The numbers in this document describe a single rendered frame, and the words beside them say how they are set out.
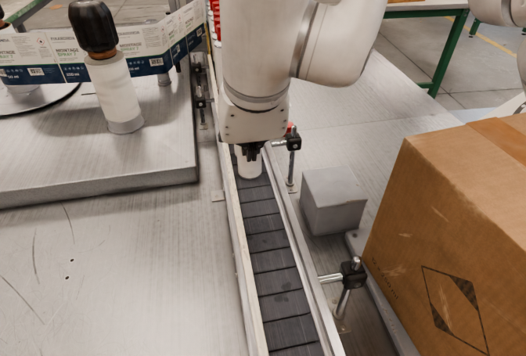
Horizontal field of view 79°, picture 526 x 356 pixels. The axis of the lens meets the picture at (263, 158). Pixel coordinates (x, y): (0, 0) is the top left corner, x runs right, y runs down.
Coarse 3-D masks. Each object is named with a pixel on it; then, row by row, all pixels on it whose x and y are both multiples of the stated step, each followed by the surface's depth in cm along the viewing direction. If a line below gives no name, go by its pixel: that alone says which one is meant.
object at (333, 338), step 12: (276, 168) 59; (276, 180) 56; (288, 204) 52; (288, 216) 50; (300, 228) 48; (300, 240) 47; (300, 252) 46; (312, 264) 44; (312, 276) 43; (312, 288) 41; (324, 300) 40; (324, 312) 39; (324, 324) 38; (336, 336) 37; (336, 348) 36
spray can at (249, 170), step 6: (240, 150) 63; (240, 156) 65; (258, 156) 65; (240, 162) 66; (246, 162) 65; (252, 162) 65; (258, 162) 66; (240, 168) 67; (246, 168) 66; (252, 168) 66; (258, 168) 67; (240, 174) 68; (246, 174) 67; (252, 174) 67; (258, 174) 68
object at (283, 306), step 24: (264, 168) 71; (240, 192) 65; (264, 192) 65; (264, 216) 61; (264, 240) 57; (288, 240) 57; (264, 264) 53; (288, 264) 53; (264, 288) 50; (288, 288) 50; (264, 312) 47; (288, 312) 47; (288, 336) 45; (312, 336) 45
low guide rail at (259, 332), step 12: (216, 96) 88; (216, 108) 83; (228, 156) 68; (228, 168) 66; (240, 216) 56; (240, 228) 54; (240, 240) 52; (240, 252) 53; (252, 276) 48; (252, 288) 46; (252, 300) 45; (252, 312) 44; (264, 336) 41; (264, 348) 40
